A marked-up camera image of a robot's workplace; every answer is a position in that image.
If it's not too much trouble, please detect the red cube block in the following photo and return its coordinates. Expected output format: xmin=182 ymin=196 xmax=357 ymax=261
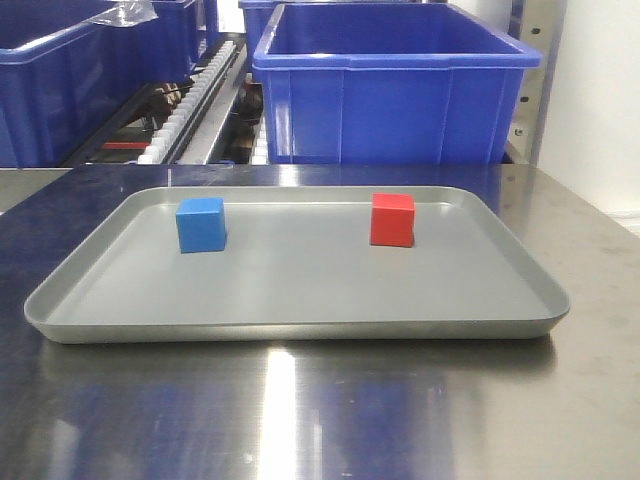
xmin=370 ymin=192 xmax=416 ymax=248

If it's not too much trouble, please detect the blue cube block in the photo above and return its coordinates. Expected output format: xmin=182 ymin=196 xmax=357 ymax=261
xmin=175 ymin=197 xmax=227 ymax=253

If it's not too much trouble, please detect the grey metal tray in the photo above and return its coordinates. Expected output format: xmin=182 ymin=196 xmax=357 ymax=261
xmin=24 ymin=186 xmax=570 ymax=344

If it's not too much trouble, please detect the large blue bin right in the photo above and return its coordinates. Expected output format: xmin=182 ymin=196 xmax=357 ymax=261
xmin=252 ymin=3 xmax=541 ymax=165

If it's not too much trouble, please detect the large blue bin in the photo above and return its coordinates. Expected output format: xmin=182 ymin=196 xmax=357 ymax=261
xmin=252 ymin=3 xmax=541 ymax=165
xmin=1 ymin=1 xmax=203 ymax=168

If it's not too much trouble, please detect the blue bin behind centre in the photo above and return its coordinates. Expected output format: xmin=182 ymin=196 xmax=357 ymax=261
xmin=238 ymin=0 xmax=280 ymax=54

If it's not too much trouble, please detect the clear plastic bag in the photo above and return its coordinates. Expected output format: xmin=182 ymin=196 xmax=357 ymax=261
xmin=88 ymin=0 xmax=158 ymax=28

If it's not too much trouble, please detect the large blue bin left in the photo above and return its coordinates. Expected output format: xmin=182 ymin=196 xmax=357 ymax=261
xmin=1 ymin=1 xmax=203 ymax=168

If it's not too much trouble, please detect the steel shelf upright post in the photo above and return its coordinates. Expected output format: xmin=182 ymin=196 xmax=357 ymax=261
xmin=506 ymin=1 xmax=567 ymax=165

